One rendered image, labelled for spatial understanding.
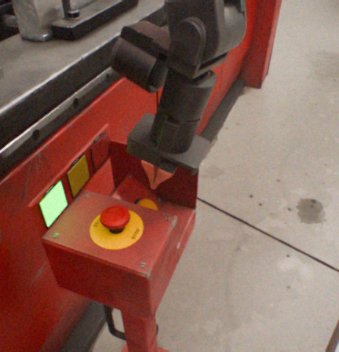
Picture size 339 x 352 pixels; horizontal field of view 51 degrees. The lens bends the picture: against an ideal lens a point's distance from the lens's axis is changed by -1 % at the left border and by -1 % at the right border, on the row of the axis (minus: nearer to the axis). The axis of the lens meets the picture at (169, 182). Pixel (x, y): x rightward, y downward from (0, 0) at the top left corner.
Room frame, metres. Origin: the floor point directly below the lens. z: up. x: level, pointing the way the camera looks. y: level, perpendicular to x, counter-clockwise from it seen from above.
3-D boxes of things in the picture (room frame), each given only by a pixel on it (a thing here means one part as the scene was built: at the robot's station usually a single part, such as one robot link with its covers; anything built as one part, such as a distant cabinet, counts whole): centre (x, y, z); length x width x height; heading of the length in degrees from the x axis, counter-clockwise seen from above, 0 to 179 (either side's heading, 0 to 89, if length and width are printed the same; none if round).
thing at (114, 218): (0.32, 0.07, 0.79); 0.04 x 0.04 x 0.04
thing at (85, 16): (0.90, 0.17, 0.89); 0.30 x 0.05 x 0.03; 157
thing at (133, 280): (0.37, 0.06, 0.75); 0.20 x 0.16 x 0.18; 159
